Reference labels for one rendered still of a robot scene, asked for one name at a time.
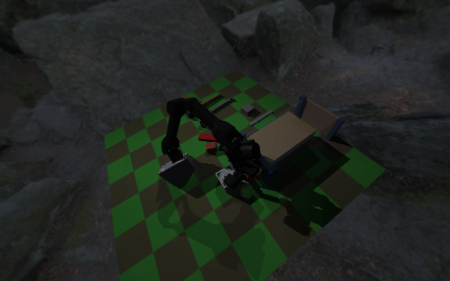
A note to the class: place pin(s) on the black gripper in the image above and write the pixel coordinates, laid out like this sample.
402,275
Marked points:
233,180

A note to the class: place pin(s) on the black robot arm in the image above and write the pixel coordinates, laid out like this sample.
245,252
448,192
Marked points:
223,132

